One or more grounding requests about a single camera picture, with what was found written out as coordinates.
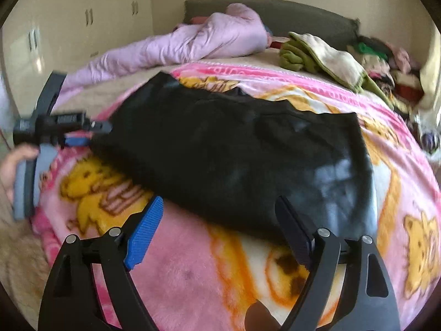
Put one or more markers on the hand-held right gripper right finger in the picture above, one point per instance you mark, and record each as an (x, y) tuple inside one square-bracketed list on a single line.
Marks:
[(296, 234)]

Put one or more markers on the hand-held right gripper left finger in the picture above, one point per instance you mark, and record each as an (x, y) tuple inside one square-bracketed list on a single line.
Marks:
[(146, 227)]

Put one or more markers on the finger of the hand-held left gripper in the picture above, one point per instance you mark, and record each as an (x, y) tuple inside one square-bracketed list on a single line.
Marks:
[(77, 141), (100, 126)]

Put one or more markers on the black leather jacket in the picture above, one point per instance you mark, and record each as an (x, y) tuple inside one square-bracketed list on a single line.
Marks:
[(224, 151)]

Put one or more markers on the pile of colourful clothes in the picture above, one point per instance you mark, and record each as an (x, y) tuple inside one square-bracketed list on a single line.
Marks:
[(403, 76)]

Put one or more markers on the person's left hand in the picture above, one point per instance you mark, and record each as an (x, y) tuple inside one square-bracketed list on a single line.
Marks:
[(13, 169)]

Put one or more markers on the person's right hand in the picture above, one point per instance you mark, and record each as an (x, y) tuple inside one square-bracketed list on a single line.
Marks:
[(260, 317)]

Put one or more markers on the pink printed blanket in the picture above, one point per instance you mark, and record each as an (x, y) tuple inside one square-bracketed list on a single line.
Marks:
[(182, 265)]

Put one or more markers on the cream wardrobe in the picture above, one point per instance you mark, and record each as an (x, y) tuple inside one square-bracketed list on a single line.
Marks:
[(69, 41)]

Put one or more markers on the lilac quilt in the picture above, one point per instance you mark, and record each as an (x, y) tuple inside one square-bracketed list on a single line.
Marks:
[(206, 38)]

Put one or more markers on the purple patterned cloth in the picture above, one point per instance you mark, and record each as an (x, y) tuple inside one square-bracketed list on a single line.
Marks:
[(429, 139)]

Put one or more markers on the green and white blanket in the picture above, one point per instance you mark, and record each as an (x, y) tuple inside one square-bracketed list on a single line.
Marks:
[(330, 58)]

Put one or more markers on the cream curtain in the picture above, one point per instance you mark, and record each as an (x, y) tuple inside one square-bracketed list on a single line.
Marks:
[(432, 76)]

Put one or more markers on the dark grey bed headboard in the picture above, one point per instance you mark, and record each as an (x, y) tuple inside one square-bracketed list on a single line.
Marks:
[(303, 17)]

